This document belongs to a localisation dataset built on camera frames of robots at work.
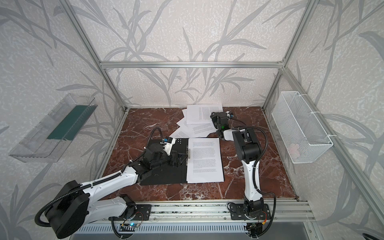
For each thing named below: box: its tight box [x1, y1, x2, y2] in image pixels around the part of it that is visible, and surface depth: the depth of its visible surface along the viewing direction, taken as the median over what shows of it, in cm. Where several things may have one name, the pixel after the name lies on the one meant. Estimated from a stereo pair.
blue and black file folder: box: [140, 137, 225, 186], surface depth 92 cm
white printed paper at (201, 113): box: [186, 103, 223, 125], surface depth 122 cm
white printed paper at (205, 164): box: [186, 137, 224, 184], surface depth 93 cm
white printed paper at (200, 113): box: [186, 103, 224, 125], surface depth 122 cm
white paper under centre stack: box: [169, 122, 203, 139], surface depth 108 cm
